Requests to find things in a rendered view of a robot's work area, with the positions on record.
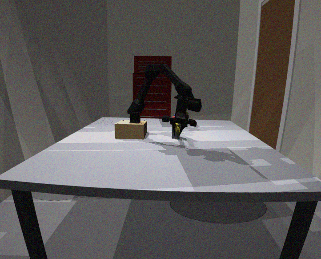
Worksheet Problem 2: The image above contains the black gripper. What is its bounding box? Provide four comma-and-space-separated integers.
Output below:
162, 108, 197, 136

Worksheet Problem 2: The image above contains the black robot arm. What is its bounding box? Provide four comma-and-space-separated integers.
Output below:
127, 64, 202, 124

